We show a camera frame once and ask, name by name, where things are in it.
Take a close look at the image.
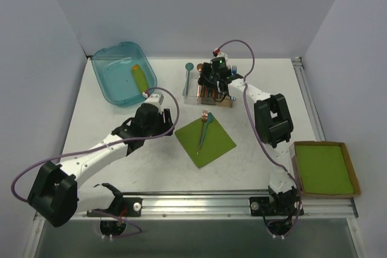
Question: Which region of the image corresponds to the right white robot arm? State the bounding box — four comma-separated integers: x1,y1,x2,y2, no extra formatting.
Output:
198,56,302,218

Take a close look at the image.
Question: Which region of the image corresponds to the aluminium frame rail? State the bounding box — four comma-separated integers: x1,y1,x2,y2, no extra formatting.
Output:
33,190,359,222

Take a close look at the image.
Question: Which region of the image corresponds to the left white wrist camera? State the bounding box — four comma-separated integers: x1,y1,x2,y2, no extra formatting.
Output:
142,92,164,110

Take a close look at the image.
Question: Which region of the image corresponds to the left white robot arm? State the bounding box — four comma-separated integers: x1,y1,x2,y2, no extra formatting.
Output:
27,103,174,227

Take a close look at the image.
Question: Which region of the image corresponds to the green paper napkin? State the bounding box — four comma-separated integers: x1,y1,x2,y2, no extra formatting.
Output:
175,117,236,168

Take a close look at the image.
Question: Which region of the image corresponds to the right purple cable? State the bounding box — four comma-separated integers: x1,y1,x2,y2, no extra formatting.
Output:
213,39,305,239

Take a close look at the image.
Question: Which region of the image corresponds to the green napkin stack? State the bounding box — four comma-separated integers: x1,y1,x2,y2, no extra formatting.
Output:
294,143,356,196

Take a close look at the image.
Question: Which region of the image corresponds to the teal plastic bin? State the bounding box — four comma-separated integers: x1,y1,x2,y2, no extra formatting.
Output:
91,42,157,107

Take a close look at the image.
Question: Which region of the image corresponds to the right side aluminium rail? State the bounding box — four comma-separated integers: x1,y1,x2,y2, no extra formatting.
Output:
291,57,326,141

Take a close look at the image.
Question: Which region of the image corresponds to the cardboard napkin tray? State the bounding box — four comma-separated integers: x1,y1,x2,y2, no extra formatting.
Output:
289,141,361,199

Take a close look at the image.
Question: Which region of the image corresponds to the clear cutlery organizer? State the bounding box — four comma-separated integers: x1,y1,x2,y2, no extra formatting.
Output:
182,67,236,108

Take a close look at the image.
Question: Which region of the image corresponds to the teal spoon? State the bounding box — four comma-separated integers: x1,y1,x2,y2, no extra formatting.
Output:
199,112,213,149
184,62,194,97

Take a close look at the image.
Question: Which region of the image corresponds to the rolled green napkin bundle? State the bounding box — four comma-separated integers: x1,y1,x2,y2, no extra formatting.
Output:
131,64,149,94

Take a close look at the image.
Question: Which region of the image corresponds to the blue iridescent fork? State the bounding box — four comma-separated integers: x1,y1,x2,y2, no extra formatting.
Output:
231,65,237,75

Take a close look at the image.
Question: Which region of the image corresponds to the copper fork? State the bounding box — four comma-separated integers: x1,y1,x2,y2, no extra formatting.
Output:
197,110,208,154

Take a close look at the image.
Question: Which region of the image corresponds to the copper spoon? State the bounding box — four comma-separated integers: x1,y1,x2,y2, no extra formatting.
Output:
197,63,203,74

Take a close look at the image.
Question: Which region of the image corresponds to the teal spoon in organizer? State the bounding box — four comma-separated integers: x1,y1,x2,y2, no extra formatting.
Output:
184,62,194,97

